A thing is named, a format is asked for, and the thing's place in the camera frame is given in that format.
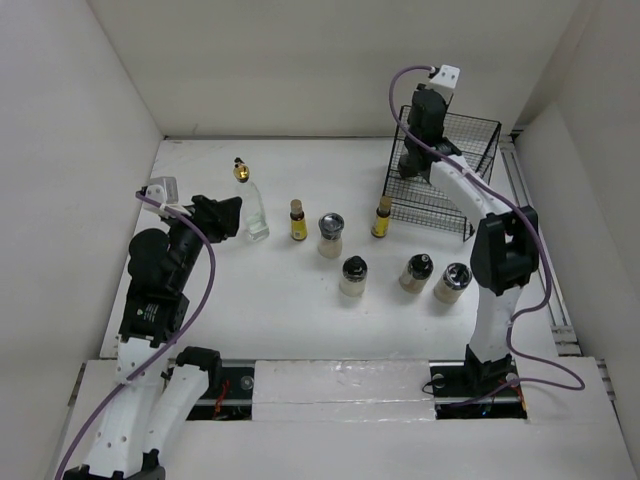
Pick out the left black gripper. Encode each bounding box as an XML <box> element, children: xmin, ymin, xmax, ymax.
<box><xmin>162</xmin><ymin>193</ymin><xmax>241</xmax><ymax>288</ymax></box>

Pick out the clear oil bottle gold spout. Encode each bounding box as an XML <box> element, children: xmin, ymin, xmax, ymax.
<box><xmin>233</xmin><ymin>157</ymin><xmax>270</xmax><ymax>241</ymax></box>

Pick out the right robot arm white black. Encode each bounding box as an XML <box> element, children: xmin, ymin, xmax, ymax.
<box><xmin>399</xmin><ymin>84</ymin><xmax>539</xmax><ymax>397</ymax></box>

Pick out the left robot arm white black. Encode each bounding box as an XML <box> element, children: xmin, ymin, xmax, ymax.
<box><xmin>54</xmin><ymin>188</ymin><xmax>242</xmax><ymax>479</ymax></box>

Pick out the small yellow bottle cork right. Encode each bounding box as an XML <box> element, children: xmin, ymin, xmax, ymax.
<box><xmin>371</xmin><ymin>195</ymin><xmax>392</xmax><ymax>238</ymax></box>

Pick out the small yellow bottle cork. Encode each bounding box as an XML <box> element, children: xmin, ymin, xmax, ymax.
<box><xmin>290</xmin><ymin>199</ymin><xmax>308</xmax><ymax>241</ymax></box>
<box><xmin>371</xmin><ymin>195</ymin><xmax>392</xmax><ymax>238</ymax></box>

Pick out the small yellow bottle cork left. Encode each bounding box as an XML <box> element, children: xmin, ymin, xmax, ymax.
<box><xmin>290</xmin><ymin>199</ymin><xmax>308</xmax><ymax>241</ymax></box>

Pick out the brown spice shaker black top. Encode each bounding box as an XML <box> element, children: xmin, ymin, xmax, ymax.
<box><xmin>399</xmin><ymin>253</ymin><xmax>434</xmax><ymax>294</ymax></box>

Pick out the tan spice grinder silver top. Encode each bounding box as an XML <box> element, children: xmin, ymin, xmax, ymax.
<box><xmin>433</xmin><ymin>262</ymin><xmax>473</xmax><ymax>305</ymax></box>

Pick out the black top salt shaker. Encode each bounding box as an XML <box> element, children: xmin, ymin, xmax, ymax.
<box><xmin>339</xmin><ymin>255</ymin><xmax>368</xmax><ymax>297</ymax></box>

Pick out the black wire rack basket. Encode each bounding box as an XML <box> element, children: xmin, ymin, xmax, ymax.
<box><xmin>380</xmin><ymin>112</ymin><xmax>503</xmax><ymax>243</ymax></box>

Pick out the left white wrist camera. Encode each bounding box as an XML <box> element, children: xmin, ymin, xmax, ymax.
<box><xmin>139</xmin><ymin>176</ymin><xmax>179</xmax><ymax>218</ymax></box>

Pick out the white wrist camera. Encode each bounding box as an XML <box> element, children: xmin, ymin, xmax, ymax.
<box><xmin>139</xmin><ymin>176</ymin><xmax>179</xmax><ymax>218</ymax></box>
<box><xmin>429</xmin><ymin>65</ymin><xmax>461</xmax><ymax>91</ymax></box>

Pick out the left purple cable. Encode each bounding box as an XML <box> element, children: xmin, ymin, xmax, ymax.
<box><xmin>53</xmin><ymin>192</ymin><xmax>217</xmax><ymax>480</ymax></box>

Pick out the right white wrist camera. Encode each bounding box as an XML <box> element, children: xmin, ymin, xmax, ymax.
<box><xmin>429</xmin><ymin>65</ymin><xmax>461</xmax><ymax>91</ymax></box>

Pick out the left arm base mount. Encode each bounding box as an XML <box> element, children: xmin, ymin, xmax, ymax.
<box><xmin>187</xmin><ymin>364</ymin><xmax>255</xmax><ymax>421</ymax></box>

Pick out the metal rail right edge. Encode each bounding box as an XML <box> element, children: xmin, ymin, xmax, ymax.
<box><xmin>499</xmin><ymin>135</ymin><xmax>583</xmax><ymax>357</ymax></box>

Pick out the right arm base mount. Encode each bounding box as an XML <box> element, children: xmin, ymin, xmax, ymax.
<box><xmin>422</xmin><ymin>358</ymin><xmax>528</xmax><ymax>420</ymax></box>

